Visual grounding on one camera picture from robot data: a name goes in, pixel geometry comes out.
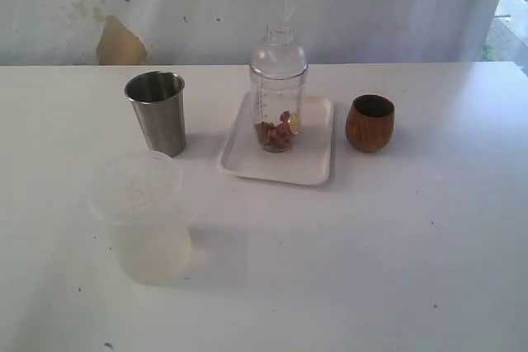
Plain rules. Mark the stainless steel cup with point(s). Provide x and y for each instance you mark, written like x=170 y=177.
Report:
x=157 y=100

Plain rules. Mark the clear plastic dome lid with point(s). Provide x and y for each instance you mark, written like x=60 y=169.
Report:
x=278 y=55

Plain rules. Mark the translucent plastic container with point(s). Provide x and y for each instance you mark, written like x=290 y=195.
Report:
x=137 y=197

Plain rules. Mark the brown wooden cup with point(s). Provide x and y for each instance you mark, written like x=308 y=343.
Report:
x=370 y=123

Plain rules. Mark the wooden blocks and coins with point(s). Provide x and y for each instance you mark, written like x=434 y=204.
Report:
x=277 y=138

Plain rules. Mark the white rectangular tray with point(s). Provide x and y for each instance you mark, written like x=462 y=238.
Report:
x=306 y=163

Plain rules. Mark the clear plastic shaker cup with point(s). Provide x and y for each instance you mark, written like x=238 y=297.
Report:
x=270 y=98

